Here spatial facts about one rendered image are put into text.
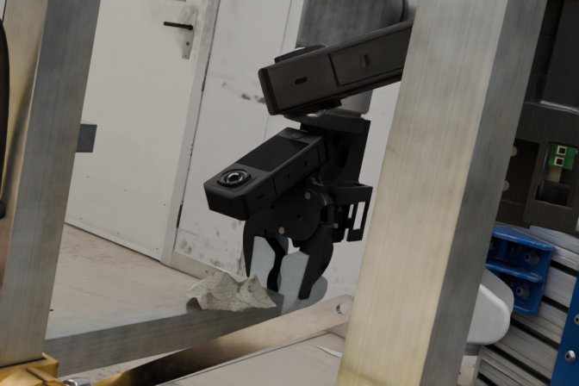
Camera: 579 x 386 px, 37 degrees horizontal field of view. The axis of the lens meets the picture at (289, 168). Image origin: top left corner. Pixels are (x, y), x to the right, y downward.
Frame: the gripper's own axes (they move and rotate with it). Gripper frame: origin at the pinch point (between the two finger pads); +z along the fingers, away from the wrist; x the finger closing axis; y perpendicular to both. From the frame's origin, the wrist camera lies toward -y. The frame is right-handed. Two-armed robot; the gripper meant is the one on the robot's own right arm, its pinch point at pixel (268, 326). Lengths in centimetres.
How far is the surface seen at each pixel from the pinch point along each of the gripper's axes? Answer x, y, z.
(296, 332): -19.1, -24.2, -10.3
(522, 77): -31, -30, -26
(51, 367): -6.5, -29.7, -4.3
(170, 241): 218, 219, 72
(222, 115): 202, 221, 11
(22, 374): -7.0, -32.0, -4.6
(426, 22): -28, -33, -27
